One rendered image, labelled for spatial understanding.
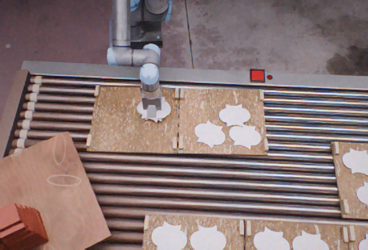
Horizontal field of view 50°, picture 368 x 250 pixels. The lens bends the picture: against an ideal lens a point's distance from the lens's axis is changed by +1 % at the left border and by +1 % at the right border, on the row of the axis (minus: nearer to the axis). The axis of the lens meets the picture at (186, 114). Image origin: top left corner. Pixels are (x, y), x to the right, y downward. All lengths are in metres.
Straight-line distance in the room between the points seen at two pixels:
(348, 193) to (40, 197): 1.29
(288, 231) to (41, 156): 1.08
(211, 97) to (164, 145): 0.34
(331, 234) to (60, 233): 1.08
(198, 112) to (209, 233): 0.57
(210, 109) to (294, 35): 1.77
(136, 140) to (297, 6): 2.34
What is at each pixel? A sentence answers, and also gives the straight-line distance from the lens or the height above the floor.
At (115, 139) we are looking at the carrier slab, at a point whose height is 0.94.
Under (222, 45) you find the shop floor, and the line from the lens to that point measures 3.35.
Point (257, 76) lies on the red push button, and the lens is 2.06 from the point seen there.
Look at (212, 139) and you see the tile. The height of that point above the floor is 0.94.
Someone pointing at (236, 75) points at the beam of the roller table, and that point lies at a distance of 2.06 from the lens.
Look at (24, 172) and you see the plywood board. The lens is 1.78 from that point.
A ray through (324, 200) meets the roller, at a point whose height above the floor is 0.92.
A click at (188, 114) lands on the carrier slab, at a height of 0.94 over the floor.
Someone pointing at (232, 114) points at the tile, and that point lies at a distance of 1.90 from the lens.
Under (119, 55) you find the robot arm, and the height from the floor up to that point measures 1.27.
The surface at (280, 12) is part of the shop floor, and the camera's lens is 3.68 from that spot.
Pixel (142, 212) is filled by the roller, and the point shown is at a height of 0.92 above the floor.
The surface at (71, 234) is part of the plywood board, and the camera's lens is 1.64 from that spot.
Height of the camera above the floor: 2.60
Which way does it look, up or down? 61 degrees down
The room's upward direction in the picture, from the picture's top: 2 degrees clockwise
